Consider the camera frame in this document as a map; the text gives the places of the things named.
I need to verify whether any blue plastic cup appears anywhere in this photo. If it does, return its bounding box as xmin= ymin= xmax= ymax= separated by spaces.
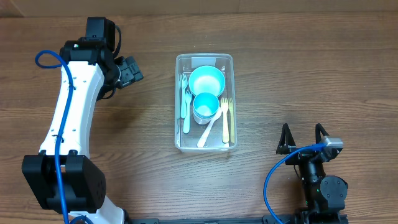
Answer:
xmin=193 ymin=92 xmax=219 ymax=118

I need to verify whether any pink plastic spoon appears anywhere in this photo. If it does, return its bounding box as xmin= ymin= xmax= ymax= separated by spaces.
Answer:
xmin=197 ymin=107 xmax=222 ymax=148

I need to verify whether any green plastic cup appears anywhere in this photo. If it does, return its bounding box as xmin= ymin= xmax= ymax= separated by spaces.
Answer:
xmin=193 ymin=114 xmax=214 ymax=123

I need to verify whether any yellow plastic fork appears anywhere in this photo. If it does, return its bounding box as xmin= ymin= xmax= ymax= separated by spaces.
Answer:
xmin=221 ymin=98 xmax=229 ymax=143

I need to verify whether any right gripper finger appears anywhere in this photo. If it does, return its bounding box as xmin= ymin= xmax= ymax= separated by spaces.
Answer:
xmin=278 ymin=123 xmax=296 ymax=148
xmin=315 ymin=123 xmax=329 ymax=144

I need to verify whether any clear plastic container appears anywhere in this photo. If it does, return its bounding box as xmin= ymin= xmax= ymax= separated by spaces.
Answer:
xmin=174 ymin=53 xmax=237 ymax=152

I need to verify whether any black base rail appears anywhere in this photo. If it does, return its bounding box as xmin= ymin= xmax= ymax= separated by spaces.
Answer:
xmin=124 ymin=215 xmax=349 ymax=224

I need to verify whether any pale green plastic fork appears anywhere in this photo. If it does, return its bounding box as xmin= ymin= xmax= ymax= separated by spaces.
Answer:
xmin=180 ymin=73 xmax=188 ymax=119

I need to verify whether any pink plastic cup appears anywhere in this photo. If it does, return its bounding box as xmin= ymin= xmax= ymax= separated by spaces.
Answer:
xmin=197 ymin=120 xmax=210 ymax=125

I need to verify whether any right blue cable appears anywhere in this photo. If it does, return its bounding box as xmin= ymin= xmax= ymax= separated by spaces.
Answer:
xmin=263 ymin=143 xmax=327 ymax=224

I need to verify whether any light blue plastic fork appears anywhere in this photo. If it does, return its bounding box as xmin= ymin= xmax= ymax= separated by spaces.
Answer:
xmin=183 ymin=90 xmax=192 ymax=134

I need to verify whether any blue plastic bowl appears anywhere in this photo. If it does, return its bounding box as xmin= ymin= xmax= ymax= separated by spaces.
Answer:
xmin=188 ymin=65 xmax=226 ymax=97

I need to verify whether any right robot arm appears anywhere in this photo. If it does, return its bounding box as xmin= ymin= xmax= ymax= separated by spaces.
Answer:
xmin=276 ymin=123 xmax=348 ymax=224

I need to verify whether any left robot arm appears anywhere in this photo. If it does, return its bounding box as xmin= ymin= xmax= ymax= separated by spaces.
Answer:
xmin=22 ymin=35 xmax=143 ymax=223

